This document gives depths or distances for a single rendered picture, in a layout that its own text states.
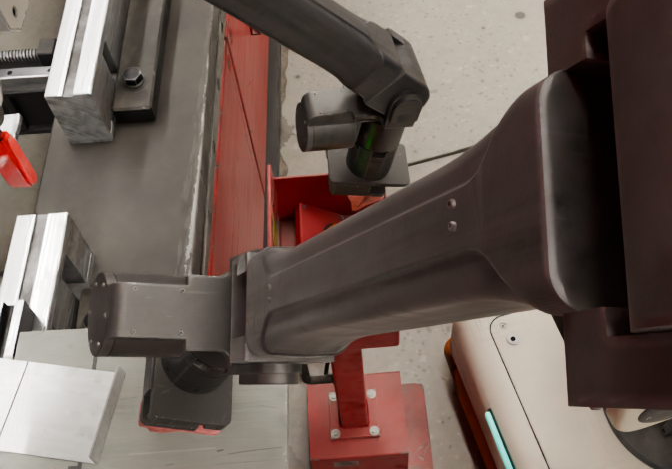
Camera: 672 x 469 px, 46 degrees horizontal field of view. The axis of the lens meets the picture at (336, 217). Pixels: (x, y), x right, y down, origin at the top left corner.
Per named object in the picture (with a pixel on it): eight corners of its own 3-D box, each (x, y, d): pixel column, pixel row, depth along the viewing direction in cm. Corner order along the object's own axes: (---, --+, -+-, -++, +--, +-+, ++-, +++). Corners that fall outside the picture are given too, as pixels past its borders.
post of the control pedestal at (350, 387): (368, 426, 161) (357, 303, 115) (341, 428, 161) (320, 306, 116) (366, 400, 164) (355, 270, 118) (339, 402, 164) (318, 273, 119)
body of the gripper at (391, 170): (324, 149, 103) (333, 111, 97) (401, 152, 105) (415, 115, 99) (327, 190, 99) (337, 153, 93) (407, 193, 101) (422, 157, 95)
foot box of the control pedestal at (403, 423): (434, 475, 166) (436, 458, 156) (314, 484, 167) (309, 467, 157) (422, 383, 177) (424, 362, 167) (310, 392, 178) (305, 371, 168)
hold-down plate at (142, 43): (156, 122, 108) (150, 107, 106) (117, 124, 109) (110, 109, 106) (174, -27, 125) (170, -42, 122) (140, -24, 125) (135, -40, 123)
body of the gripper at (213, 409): (143, 423, 62) (173, 391, 56) (154, 305, 67) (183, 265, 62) (223, 433, 65) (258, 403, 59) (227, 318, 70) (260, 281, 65)
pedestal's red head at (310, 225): (399, 347, 111) (400, 285, 96) (285, 356, 112) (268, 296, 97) (386, 226, 122) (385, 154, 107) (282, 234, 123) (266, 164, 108)
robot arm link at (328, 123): (427, 98, 84) (404, 39, 89) (322, 106, 81) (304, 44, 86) (401, 165, 94) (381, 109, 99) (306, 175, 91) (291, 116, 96)
